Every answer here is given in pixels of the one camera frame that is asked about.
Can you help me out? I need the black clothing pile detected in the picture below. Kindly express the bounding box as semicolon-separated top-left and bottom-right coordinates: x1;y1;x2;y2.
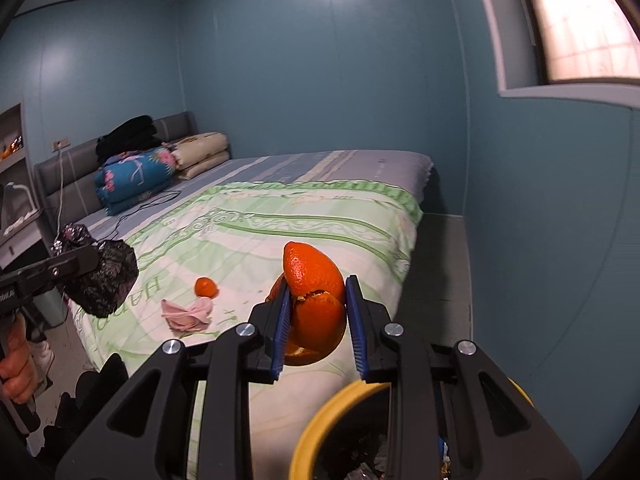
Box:
95;115;173;167

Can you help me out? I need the blue floral folded blanket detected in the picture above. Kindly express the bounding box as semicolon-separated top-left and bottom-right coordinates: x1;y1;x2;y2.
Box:
94;149;178;217

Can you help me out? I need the yellow trash bin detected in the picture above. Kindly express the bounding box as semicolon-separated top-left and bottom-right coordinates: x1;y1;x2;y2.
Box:
289;377;537;480

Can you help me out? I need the beige folded blanket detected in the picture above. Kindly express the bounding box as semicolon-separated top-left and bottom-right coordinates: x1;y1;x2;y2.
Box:
172;132;232;181

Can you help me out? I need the white charger cable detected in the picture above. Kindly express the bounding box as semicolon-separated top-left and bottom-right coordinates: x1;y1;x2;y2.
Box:
56;149;71;233

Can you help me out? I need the pink cloth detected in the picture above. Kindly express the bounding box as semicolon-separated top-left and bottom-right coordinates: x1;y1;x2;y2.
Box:
160;297;215;335

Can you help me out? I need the grey striped bed sheet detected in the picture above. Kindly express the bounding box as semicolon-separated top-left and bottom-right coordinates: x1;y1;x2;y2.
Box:
75;149;435;228

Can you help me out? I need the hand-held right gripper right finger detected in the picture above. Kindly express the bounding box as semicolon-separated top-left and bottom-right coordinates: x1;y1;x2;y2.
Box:
344;274;584;480

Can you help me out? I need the white shelf unit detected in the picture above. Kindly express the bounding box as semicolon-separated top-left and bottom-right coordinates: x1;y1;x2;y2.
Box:
0;102;45;272

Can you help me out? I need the window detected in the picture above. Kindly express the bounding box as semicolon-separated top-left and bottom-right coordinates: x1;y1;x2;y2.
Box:
469;0;640;110

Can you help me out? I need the green printed bed cover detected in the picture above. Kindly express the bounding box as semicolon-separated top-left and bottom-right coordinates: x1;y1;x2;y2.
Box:
69;180;425;480

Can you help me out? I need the black cable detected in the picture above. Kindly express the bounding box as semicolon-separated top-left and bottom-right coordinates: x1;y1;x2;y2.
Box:
111;186;182;242

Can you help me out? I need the white shoe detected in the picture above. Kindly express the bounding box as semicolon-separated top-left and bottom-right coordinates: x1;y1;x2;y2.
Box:
29;339;56;382

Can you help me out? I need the dark cloth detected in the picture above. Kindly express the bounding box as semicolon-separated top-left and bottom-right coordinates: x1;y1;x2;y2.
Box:
42;353;128;463

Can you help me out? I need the grey bed headboard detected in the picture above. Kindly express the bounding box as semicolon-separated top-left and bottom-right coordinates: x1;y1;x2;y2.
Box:
34;112;197;221

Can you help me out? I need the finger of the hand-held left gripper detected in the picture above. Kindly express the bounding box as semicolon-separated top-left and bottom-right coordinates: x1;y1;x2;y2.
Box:
0;244;102;297

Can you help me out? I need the black plastic bag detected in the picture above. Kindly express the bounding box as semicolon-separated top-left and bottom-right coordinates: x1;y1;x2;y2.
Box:
51;224;140;319

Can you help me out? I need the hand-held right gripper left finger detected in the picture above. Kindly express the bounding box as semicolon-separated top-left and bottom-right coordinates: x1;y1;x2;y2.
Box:
54;277;293;480

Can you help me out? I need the person's left hand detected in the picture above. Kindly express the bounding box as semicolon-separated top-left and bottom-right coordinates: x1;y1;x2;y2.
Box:
0;316;40;405

